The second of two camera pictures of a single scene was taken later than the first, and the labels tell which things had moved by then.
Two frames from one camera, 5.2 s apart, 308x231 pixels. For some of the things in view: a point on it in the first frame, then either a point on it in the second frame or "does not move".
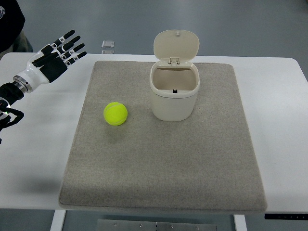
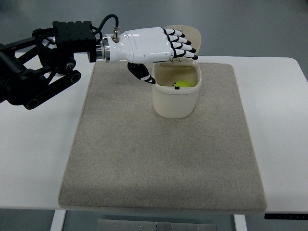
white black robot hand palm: [34, 76] → [146, 45]
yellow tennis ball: [115, 113] → [185, 83]
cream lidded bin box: [174, 80] does not move
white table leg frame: [58, 220] does not move
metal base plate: [120, 225] does not move
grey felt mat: [204, 163] does not move
